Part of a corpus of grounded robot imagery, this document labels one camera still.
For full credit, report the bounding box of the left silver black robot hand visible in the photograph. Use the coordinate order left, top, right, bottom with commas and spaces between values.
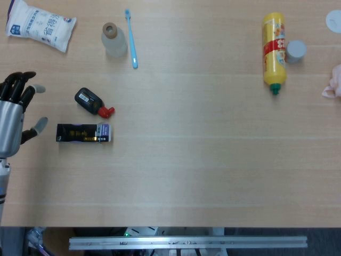
0, 71, 49, 158

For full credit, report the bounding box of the aluminium rail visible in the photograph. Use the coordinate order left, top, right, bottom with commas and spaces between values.
68, 235, 308, 251

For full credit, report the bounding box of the grey cylinder cup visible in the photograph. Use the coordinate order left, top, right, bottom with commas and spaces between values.
286, 39, 307, 64

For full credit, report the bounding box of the pink cloth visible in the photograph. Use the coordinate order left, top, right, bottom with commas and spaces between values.
321, 63, 341, 99

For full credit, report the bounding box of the white salt bag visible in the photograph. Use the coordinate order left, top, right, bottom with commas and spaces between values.
5, 0, 77, 53

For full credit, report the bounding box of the blue toothbrush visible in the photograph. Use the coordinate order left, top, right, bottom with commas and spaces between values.
124, 9, 139, 69

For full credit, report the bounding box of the black and blue box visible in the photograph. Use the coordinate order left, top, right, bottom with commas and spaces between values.
55, 122, 113, 143

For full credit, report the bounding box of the white round lid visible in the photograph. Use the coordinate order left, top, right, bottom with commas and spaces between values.
325, 10, 341, 34

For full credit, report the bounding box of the blue purple cable bundle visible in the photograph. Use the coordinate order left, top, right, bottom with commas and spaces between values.
26, 227, 48, 256

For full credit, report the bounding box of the yellow bottle green cap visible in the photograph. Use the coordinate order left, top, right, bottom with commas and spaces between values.
262, 11, 288, 96

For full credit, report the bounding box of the clear bottle with cork lid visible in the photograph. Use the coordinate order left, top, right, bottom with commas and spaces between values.
101, 22, 128, 59

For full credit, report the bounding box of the black bottle with red cap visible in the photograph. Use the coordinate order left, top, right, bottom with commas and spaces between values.
74, 87, 116, 119

